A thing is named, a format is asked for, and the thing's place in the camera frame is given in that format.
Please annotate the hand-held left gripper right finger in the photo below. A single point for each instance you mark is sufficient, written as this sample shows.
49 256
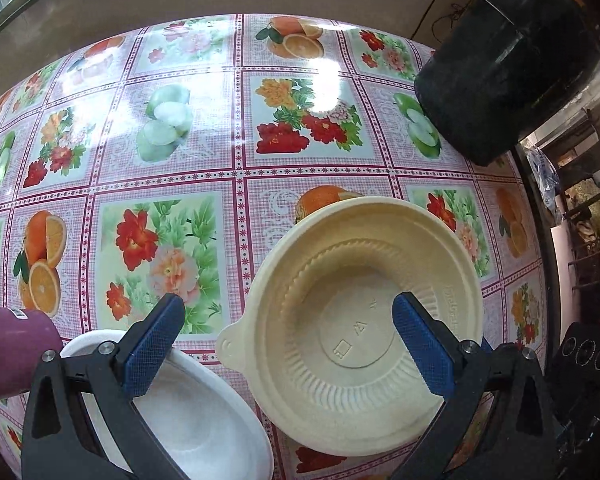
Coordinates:
422 345

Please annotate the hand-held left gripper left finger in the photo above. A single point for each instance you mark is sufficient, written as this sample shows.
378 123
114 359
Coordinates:
152 345

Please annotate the large cream bowl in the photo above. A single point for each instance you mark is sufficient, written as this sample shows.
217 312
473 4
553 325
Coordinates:
330 270

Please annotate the shallow white bowl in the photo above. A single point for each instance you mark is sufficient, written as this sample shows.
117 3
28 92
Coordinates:
190 420

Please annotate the dark wooden chair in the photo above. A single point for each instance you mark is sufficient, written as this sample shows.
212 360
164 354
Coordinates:
597 240

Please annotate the purple thermos bottle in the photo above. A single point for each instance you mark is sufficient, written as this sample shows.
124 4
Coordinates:
10 350

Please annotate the floral fruit print tablecloth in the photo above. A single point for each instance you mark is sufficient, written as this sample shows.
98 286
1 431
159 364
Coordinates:
205 170

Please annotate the blue printed plastic bag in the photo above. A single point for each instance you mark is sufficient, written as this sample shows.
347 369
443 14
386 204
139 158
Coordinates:
542 175

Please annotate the black canister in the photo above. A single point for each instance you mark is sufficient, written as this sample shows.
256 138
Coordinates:
505 60

